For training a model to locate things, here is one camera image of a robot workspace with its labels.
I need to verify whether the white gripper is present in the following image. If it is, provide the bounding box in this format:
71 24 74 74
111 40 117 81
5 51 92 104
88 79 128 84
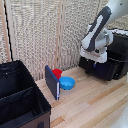
79 45 108 70

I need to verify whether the black air fryer drawer with handle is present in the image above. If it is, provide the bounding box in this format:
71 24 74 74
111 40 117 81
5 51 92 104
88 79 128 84
77 54 118 82

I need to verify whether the blue bowl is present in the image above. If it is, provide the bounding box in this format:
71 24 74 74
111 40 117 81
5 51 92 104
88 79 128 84
58 76 76 91

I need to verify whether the black air fryer body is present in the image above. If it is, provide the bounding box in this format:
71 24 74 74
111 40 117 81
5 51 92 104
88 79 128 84
105 28 128 81

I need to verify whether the red cup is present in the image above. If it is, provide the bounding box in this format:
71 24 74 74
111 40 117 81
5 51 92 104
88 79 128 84
51 68 64 81

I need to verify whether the dark blue binder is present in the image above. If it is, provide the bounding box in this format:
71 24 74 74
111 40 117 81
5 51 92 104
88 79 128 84
44 64 61 101

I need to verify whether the beige woven folding screen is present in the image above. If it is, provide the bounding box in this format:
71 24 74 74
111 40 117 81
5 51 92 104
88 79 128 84
0 0 128 82

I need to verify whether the black fabric storage box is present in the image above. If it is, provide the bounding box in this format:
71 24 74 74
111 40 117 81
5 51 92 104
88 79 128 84
0 59 52 128

